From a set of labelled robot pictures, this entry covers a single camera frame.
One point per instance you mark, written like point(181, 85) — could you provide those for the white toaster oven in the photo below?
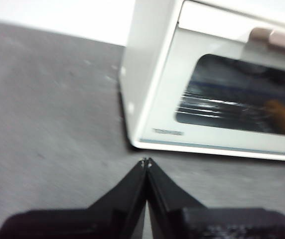
point(132, 74)

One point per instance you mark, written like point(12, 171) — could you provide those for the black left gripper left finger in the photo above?
point(95, 221)

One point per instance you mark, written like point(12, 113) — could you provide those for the yellow corn cob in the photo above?
point(282, 117)

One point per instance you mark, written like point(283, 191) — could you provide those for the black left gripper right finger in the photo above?
point(194, 221)

